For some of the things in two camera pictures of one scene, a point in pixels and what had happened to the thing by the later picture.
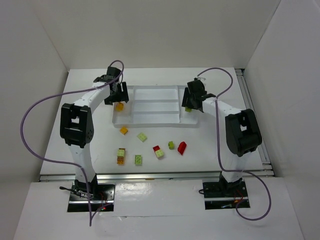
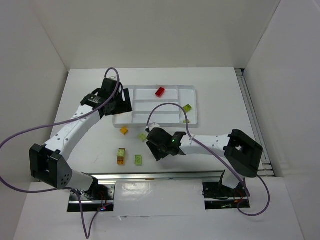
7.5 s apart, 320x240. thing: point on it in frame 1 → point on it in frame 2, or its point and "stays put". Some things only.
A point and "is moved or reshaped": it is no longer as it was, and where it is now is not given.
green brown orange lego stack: x=120 y=156 stays put
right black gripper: x=191 y=100 → x=152 y=146
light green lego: x=138 y=160 stays put
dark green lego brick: x=188 y=110 stays put
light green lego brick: x=142 y=137 stays put
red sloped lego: x=181 y=147 is moved or reshaped
